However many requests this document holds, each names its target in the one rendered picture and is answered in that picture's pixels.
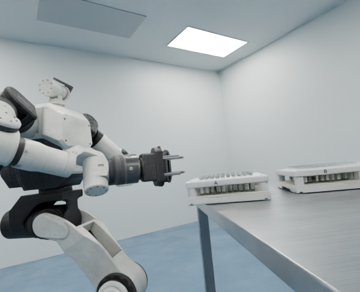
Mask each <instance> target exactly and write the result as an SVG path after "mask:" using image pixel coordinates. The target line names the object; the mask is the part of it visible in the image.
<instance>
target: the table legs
mask: <svg viewBox="0 0 360 292"><path fill-rule="evenodd" d="M197 218H198V224H199V235H200V246H201V257H202V263H203V275H204V285H205V292H216V288H215V277H214V267H213V260H212V250H211V239H210V229H209V223H208V216H207V215H206V214H205V213H204V212H203V211H202V210H200V209H199V208H198V207H197Z"/></svg>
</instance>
